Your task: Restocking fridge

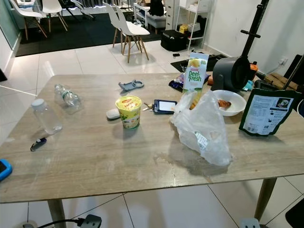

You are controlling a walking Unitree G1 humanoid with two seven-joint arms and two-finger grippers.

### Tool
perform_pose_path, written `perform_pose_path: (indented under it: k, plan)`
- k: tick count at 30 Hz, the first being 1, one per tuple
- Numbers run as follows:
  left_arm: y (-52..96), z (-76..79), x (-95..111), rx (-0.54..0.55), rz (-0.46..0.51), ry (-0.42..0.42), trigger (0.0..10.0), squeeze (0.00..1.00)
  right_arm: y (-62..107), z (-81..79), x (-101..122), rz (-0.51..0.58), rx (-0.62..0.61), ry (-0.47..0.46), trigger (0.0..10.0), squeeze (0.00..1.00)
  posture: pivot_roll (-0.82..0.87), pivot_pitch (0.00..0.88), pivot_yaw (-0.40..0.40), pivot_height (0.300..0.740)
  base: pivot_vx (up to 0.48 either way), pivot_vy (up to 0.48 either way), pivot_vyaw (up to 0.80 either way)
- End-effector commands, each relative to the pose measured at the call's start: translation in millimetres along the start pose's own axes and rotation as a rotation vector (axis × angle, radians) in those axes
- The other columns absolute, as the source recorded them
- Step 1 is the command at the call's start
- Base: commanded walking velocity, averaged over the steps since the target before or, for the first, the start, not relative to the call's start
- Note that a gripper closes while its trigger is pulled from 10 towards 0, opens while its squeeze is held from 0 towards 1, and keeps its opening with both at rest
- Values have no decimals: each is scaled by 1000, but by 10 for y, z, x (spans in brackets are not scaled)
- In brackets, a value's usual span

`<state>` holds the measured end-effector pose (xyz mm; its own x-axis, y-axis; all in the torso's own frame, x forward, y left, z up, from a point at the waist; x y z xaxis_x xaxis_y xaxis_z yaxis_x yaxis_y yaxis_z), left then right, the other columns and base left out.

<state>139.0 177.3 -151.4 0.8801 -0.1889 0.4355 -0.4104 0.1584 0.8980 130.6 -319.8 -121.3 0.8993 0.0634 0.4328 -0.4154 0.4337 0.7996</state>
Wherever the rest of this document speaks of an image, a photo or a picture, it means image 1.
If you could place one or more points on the clear bottle white cap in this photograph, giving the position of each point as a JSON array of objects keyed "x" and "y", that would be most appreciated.
[{"x": 46, "y": 118}]

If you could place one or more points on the black USB stick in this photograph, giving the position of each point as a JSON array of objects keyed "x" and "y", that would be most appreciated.
[{"x": 38, "y": 144}]

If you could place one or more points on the blue handheld device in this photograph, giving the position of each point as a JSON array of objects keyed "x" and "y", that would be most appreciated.
[{"x": 4, "y": 169}]

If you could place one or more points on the clear water bottle with label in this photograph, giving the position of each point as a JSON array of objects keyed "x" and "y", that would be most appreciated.
[{"x": 69, "y": 98}]

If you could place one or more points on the white chair wooden legs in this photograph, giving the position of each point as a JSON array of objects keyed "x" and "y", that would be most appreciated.
[
  {"x": 23, "y": 12},
  {"x": 126, "y": 26},
  {"x": 52, "y": 5}
]

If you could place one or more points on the black area rug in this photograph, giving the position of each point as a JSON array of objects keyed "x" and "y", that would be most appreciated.
[{"x": 76, "y": 33}]

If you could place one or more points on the small white oval object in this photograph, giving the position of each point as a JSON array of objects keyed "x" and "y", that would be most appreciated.
[{"x": 112, "y": 114}]

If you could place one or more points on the yellow instant noodle cup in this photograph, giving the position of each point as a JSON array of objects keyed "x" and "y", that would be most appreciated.
[{"x": 128, "y": 112}]

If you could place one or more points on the grey-blue bottle opener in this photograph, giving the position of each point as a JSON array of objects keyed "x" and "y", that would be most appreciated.
[{"x": 129, "y": 86}]

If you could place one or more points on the dark card holder with keys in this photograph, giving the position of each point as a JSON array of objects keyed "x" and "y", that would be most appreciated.
[{"x": 164, "y": 106}]

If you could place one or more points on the blue snack bag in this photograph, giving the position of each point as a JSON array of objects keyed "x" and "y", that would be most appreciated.
[{"x": 176, "y": 81}]

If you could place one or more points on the black bag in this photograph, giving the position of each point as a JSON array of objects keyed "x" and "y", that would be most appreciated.
[{"x": 173, "y": 40}]

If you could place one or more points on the small black floor mat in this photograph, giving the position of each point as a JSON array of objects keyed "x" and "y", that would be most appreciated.
[{"x": 190, "y": 63}]

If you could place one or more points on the Peel Fresh juice carton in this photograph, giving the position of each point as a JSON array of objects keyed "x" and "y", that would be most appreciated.
[{"x": 195, "y": 73}]

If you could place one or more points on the clear plastic bag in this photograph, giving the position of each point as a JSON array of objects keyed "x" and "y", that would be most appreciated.
[{"x": 204, "y": 128}]

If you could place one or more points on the white shelf rack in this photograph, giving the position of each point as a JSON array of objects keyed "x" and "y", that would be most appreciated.
[{"x": 190, "y": 19}]

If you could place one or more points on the white bowl with food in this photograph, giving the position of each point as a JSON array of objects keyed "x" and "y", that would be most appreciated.
[{"x": 232, "y": 105}]

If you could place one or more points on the black pole stand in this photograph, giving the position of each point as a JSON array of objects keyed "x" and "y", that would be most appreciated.
[{"x": 254, "y": 28}]

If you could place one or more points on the dark green food pouch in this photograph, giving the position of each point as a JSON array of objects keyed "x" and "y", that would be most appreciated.
[{"x": 268, "y": 114}]

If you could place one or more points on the brown cardboard box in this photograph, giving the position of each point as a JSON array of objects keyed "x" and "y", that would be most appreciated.
[{"x": 278, "y": 80}]

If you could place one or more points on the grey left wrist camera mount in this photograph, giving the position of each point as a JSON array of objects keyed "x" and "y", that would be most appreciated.
[{"x": 91, "y": 221}]

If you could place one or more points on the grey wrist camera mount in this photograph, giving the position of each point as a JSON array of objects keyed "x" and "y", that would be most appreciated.
[
  {"x": 250, "y": 223},
  {"x": 91, "y": 221}
]

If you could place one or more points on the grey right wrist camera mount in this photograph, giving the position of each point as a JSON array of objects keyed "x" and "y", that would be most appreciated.
[{"x": 250, "y": 223}]

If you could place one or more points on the white wall socket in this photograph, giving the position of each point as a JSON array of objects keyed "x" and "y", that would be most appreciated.
[{"x": 283, "y": 61}]

